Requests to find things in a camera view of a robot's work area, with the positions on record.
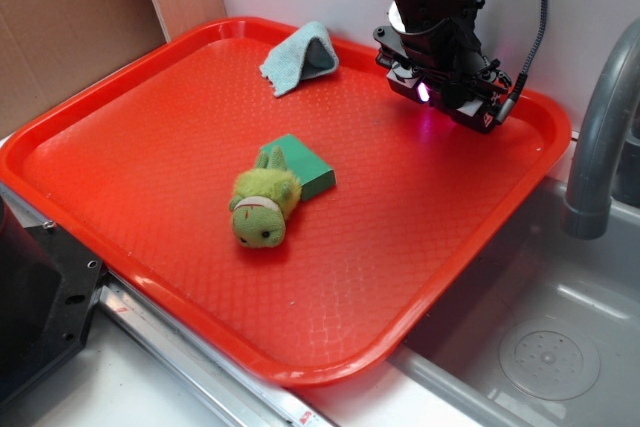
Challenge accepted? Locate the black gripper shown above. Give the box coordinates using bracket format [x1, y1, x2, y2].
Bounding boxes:
[373, 17, 523, 133]

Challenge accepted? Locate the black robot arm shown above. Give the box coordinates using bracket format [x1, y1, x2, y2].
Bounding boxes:
[373, 0, 512, 133]

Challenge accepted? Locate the light blue cloth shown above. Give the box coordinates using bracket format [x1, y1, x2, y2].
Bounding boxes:
[259, 21, 339, 98]

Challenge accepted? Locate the green rectangular block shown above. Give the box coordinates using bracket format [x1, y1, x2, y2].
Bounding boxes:
[261, 134, 337, 201]

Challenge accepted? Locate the grey faucet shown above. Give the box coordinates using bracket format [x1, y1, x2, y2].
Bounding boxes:
[561, 20, 639, 240]

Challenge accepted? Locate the green plush toy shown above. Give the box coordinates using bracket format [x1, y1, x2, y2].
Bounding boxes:
[229, 146, 302, 249]

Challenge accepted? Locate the grey sink basin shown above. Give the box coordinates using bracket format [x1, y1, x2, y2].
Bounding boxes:
[391, 180, 639, 426]

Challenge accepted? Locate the red plastic tray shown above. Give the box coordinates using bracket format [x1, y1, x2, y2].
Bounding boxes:
[1, 18, 571, 387]

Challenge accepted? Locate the brown cardboard panel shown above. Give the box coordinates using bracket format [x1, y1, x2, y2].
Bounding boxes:
[1, 0, 226, 137]

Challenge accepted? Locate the braided grey cable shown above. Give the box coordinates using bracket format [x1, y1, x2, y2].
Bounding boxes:
[469, 0, 550, 124]

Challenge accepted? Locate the aluminium rail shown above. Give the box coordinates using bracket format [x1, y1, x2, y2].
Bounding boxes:
[0, 181, 331, 427]

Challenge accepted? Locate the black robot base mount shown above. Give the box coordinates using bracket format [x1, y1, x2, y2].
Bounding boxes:
[1, 202, 105, 406]

